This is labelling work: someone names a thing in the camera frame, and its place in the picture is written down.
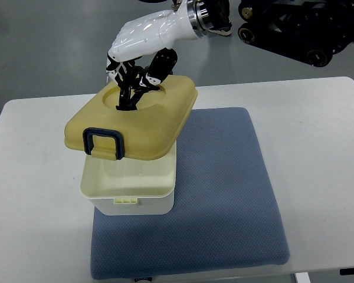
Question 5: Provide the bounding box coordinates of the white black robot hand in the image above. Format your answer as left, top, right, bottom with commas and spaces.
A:
106, 8, 211, 111

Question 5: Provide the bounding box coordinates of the yellow storage box lid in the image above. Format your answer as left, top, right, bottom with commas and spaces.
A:
64, 75, 198, 160

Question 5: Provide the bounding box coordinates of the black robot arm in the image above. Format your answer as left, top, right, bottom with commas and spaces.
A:
238, 1, 354, 67

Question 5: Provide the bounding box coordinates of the white storage box base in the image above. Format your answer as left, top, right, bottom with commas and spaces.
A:
80, 144, 176, 216

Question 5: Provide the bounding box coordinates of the blue grey cushion mat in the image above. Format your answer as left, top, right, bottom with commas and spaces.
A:
91, 107, 290, 280

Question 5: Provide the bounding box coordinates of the white table leg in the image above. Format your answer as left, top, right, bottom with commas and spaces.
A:
294, 272, 311, 283

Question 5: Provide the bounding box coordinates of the black table control panel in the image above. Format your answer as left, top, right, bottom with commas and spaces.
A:
339, 268, 354, 276

